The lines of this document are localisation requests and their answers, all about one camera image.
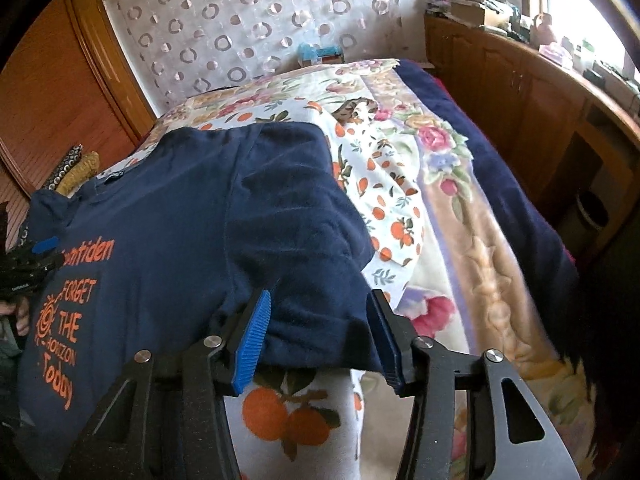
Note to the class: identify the pink tissue pack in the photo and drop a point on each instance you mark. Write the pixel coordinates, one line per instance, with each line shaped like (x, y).
(556, 54)

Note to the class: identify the blue box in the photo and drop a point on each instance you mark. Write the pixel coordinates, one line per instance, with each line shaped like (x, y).
(320, 55)

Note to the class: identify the pink jug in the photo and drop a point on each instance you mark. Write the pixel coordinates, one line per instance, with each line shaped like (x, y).
(542, 30)

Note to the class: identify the patterned pillows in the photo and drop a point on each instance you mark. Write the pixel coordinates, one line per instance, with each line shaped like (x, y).
(65, 167)

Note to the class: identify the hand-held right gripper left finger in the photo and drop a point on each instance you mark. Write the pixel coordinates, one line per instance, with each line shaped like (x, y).
(252, 342)

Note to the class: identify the person's left hand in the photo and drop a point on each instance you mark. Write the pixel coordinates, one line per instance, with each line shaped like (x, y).
(22, 317)

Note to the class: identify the sheer curtain with circles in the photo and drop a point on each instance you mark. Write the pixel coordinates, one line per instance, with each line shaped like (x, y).
(250, 20)

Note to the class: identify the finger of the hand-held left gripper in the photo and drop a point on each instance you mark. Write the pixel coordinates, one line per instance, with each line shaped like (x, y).
(45, 245)
(47, 262)

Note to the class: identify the white orange-print bed sheet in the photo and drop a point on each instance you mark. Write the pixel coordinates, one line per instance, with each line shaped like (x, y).
(390, 200)

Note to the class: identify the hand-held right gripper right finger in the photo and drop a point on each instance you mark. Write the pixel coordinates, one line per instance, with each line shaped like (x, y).
(386, 345)

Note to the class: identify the navy blanket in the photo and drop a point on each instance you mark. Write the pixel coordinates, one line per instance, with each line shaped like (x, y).
(500, 160)

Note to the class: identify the window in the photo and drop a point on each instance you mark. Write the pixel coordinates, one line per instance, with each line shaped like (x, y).
(585, 5)

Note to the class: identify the navy t-shirt with orange print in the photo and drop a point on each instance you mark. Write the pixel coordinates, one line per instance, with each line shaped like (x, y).
(200, 210)

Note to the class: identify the wooden wardrobe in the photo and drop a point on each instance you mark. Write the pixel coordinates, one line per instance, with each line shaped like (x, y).
(75, 85)

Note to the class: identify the dark waste bin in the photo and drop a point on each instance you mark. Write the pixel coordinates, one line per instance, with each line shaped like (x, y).
(592, 210)

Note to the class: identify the yellow knitted folded cloth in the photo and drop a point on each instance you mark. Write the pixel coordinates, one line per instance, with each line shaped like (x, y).
(82, 172)

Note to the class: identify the floral blanket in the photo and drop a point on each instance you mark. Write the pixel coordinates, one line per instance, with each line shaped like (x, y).
(475, 210)

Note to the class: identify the cardboard box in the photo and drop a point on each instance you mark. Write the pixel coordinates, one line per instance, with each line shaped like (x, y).
(472, 12)

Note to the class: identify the wooden cabinet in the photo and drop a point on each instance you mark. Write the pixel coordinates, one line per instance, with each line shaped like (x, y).
(500, 85)

